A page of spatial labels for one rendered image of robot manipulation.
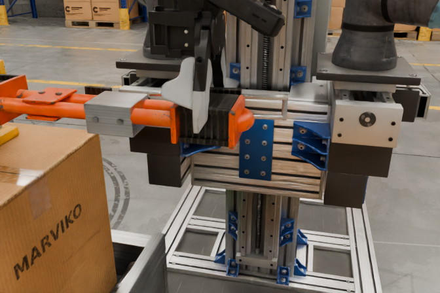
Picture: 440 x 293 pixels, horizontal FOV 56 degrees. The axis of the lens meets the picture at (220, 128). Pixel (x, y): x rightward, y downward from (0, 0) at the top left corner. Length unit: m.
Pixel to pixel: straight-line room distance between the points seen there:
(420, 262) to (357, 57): 1.34
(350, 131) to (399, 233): 1.44
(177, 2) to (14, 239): 0.43
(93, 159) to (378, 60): 0.66
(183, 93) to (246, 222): 0.90
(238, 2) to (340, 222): 1.53
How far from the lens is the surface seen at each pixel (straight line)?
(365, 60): 1.01
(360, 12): 1.01
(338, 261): 1.71
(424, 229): 2.40
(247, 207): 1.34
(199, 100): 0.49
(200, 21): 0.51
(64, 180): 0.80
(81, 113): 0.60
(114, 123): 0.58
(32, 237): 0.75
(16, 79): 0.70
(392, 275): 2.05
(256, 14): 0.50
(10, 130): 0.90
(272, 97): 0.59
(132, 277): 1.01
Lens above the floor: 1.28
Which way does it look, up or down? 22 degrees down
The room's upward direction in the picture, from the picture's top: straight up
